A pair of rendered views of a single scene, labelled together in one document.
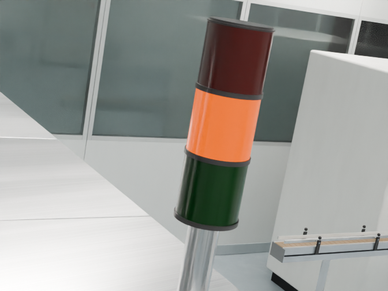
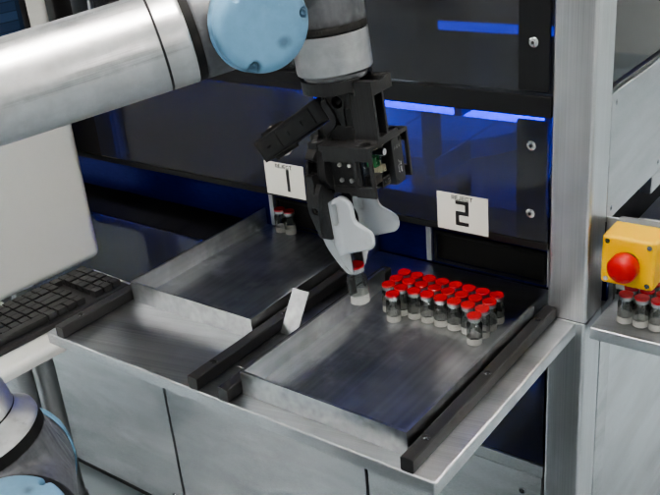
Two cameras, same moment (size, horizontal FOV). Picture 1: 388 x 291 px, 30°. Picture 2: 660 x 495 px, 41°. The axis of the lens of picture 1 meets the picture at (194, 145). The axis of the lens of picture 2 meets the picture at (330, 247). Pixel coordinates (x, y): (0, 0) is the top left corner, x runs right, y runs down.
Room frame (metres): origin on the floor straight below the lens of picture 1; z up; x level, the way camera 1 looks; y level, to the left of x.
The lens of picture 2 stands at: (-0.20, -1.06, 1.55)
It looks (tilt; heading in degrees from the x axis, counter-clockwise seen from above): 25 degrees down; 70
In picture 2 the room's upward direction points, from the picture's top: 5 degrees counter-clockwise
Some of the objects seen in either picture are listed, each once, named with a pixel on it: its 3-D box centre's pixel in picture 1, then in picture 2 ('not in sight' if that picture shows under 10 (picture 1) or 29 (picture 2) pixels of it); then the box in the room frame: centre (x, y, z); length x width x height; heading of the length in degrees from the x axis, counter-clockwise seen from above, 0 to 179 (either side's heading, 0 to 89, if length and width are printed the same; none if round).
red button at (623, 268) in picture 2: not in sight; (624, 266); (0.51, -0.21, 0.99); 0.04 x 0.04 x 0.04; 32
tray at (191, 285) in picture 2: not in sight; (259, 265); (0.14, 0.25, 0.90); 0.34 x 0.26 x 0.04; 32
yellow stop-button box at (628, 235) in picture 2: not in sight; (635, 253); (0.55, -0.18, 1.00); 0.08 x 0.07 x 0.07; 32
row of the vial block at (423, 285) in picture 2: not in sight; (441, 302); (0.33, -0.03, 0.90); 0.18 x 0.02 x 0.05; 121
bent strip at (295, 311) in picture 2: not in sight; (273, 328); (0.09, 0.02, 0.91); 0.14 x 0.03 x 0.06; 32
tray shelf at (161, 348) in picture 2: not in sight; (315, 321); (0.17, 0.07, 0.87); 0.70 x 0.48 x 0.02; 122
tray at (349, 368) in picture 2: not in sight; (393, 348); (0.22, -0.10, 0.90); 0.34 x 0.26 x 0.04; 31
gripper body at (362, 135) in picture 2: not in sight; (352, 134); (0.11, -0.27, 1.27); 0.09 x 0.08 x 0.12; 123
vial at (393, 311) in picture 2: not in sight; (393, 306); (0.26, 0.00, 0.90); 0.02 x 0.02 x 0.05
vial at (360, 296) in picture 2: not in sight; (357, 284); (0.11, -0.26, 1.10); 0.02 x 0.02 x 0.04
